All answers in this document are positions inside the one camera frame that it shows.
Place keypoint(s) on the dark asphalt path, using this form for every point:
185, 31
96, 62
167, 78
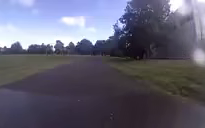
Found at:
90, 100

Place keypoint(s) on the large dark trees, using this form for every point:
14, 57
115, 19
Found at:
146, 30

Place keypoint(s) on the grass verge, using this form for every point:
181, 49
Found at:
170, 75

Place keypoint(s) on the row of distant trees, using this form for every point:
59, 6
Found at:
73, 48

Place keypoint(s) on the grass field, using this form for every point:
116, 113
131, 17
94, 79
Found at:
20, 66

